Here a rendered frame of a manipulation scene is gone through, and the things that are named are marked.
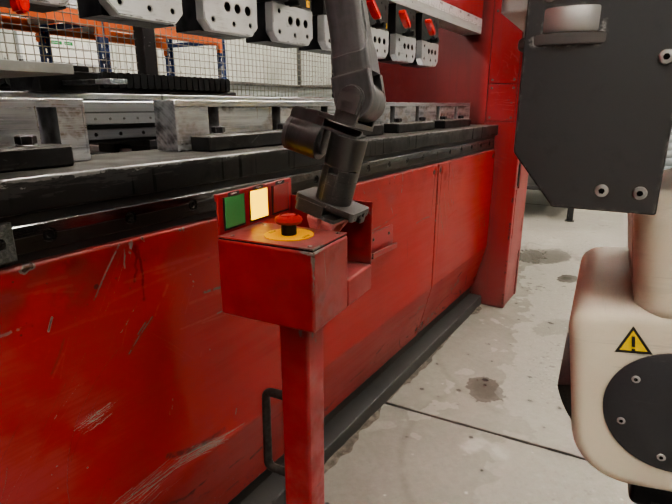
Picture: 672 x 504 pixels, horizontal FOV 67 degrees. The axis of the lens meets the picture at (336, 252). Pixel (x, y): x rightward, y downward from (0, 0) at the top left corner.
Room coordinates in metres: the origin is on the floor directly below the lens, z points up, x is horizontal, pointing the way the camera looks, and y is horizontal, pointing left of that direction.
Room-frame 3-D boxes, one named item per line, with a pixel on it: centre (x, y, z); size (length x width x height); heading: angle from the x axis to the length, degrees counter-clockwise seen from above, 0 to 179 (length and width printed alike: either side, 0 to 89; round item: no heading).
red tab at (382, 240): (1.40, -0.14, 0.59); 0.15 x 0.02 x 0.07; 147
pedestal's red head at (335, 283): (0.75, 0.06, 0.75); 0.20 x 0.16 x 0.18; 153
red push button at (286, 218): (0.71, 0.07, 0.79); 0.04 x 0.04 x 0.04
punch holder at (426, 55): (1.95, -0.30, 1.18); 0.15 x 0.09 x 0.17; 147
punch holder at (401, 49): (1.78, -0.19, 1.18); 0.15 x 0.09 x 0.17; 147
